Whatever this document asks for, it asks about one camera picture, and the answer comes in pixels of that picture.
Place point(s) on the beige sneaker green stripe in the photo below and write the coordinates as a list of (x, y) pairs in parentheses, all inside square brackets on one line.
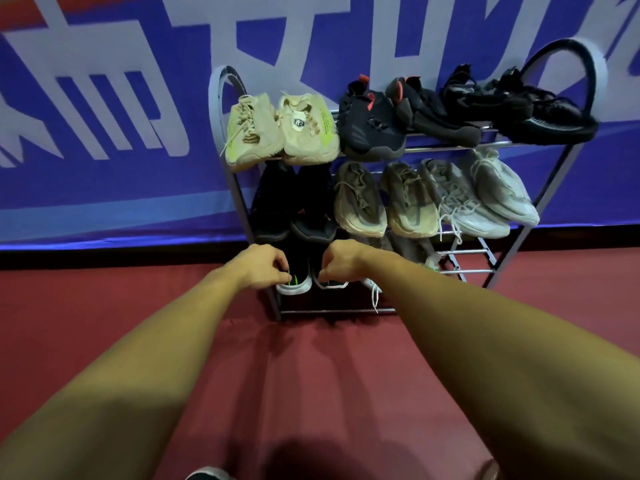
[(310, 134)]

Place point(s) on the blue printed wall banner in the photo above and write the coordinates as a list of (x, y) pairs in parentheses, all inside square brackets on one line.
[(100, 194)]

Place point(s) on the grey metal shoe rack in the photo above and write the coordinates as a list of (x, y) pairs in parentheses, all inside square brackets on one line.
[(215, 114)]

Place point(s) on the black white worn shoe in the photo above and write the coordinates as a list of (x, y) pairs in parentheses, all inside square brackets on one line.
[(207, 474)]

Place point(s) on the person's left hand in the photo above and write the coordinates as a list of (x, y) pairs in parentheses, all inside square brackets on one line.
[(260, 267)]

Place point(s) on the black green sneaker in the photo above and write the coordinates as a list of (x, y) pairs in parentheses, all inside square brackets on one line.
[(320, 267), (300, 279)]

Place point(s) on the grey white sneaker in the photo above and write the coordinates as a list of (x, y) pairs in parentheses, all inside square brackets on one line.
[(505, 189), (465, 209)]

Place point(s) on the tan chunky sneaker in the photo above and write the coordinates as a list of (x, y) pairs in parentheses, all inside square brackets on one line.
[(360, 204), (410, 204)]

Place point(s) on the white knit sneaker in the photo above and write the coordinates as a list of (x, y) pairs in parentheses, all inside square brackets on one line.
[(375, 242), (412, 249)]

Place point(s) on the beige knit sneaker plain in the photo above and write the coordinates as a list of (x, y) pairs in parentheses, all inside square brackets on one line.
[(255, 134)]

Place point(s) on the black shoe orange marks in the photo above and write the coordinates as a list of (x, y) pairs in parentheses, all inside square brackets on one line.
[(272, 204)]

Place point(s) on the person's right hand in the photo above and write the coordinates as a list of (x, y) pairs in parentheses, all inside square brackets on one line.
[(345, 259)]

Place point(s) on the plain black shoe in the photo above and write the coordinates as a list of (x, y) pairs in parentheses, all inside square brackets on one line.
[(555, 122)]

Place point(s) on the person's right forearm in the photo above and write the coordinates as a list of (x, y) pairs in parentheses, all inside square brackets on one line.
[(515, 369)]

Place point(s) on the person's left forearm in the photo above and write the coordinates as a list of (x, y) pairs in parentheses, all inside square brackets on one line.
[(115, 384)]

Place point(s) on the black orange sneaker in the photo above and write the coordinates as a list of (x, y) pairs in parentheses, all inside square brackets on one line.
[(315, 209)]

